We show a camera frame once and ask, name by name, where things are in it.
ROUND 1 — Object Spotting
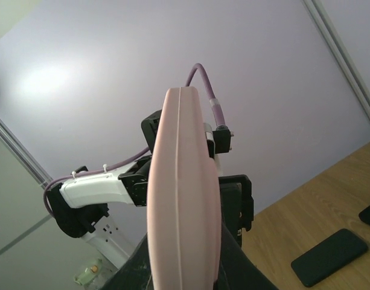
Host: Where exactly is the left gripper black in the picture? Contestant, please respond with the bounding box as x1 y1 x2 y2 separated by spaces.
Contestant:
218 175 254 246

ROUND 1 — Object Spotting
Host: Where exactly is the black phone face down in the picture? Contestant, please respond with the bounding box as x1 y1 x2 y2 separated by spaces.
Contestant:
291 228 368 288

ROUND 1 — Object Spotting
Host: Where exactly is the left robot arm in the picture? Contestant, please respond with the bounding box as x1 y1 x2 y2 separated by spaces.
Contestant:
43 111 254 269

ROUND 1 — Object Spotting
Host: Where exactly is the pink case phone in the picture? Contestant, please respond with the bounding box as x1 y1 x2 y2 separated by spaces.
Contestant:
147 86 222 289

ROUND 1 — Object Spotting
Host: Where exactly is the green round object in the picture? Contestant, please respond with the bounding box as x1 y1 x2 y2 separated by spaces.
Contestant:
73 258 103 286

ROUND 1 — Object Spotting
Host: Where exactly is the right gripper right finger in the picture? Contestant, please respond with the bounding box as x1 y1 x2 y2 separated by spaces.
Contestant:
214 223 278 290

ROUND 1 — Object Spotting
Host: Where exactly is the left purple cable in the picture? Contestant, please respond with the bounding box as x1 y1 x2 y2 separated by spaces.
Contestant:
42 62 231 217

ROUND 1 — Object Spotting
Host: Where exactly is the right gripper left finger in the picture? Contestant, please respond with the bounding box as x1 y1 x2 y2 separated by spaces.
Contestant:
103 235 153 290

